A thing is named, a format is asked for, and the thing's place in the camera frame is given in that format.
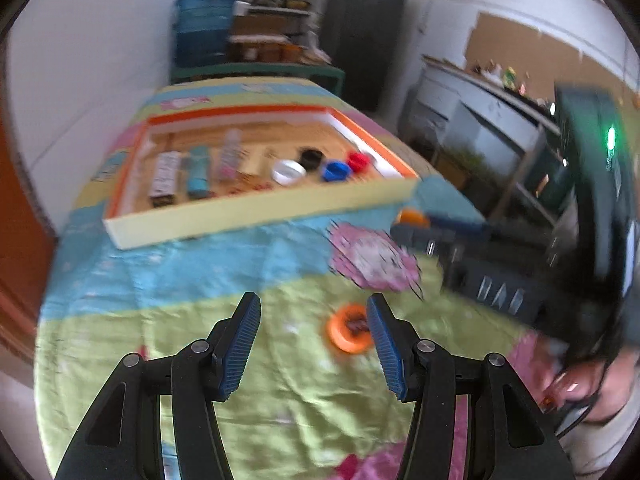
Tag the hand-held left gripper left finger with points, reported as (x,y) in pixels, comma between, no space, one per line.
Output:
(242,355)

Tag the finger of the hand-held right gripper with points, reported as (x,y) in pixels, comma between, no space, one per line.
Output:
(457,220)
(480,275)

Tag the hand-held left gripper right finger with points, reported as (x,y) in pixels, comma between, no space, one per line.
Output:
(387,355)

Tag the plain orange bottle cap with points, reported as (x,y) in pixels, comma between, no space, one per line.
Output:
(412,217)

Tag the orange labelled bottle cap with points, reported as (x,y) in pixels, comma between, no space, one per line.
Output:
(345,332)

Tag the red bottle cap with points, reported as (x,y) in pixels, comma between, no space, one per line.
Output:
(359,161)

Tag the blue bottle cap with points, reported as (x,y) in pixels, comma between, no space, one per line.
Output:
(336,170)

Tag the shallow orange-rimmed cardboard box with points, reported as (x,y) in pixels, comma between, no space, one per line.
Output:
(250,215)

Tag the black bottle cap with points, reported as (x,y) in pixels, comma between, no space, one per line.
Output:
(311,156)

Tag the white bottle cap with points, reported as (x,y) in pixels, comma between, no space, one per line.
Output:
(289,171)

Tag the teal small box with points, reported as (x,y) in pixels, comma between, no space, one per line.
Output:
(199,172)

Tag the person's right forearm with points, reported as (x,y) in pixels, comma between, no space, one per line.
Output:
(595,447)

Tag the person's right hand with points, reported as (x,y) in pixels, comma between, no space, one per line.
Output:
(615,385)

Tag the grey kitchen counter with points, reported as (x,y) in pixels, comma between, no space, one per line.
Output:
(475,110)

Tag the green bottle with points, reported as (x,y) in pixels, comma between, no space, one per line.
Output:
(510,77)

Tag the tan printed cardboard liner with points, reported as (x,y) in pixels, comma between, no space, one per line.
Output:
(280,135)

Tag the dark grey refrigerator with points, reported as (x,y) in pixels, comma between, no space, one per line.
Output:
(362,35)

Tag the green table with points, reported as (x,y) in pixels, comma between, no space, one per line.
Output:
(260,71)

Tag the glass jar of preserves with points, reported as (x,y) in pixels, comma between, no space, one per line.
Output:
(268,50)
(245,50)

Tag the white metal shelf rack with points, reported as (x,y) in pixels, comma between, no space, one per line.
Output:
(280,7)

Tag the brown cardboard box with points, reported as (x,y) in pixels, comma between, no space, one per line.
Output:
(260,24)

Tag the blue water jug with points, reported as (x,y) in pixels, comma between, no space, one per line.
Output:
(202,25)

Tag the cardboard sheet on wall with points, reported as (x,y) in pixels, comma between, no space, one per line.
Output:
(520,45)

